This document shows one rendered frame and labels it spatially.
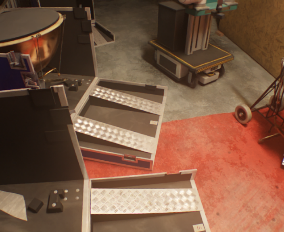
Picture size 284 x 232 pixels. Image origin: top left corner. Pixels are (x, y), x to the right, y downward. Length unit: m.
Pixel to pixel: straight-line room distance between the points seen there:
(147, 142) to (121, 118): 0.42
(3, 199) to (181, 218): 1.23
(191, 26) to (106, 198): 2.01
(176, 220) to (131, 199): 0.35
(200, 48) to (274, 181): 1.80
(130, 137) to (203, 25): 1.63
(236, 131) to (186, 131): 0.50
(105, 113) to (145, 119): 0.42
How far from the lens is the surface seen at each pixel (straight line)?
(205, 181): 1.91
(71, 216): 1.57
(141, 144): 2.02
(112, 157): 1.87
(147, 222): 1.66
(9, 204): 1.77
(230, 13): 4.43
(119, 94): 2.46
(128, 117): 2.31
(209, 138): 2.22
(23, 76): 1.67
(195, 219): 1.72
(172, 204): 1.69
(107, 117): 2.32
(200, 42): 3.01
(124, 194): 1.64
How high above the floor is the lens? 1.55
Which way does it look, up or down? 41 degrees down
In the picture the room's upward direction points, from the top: straight up
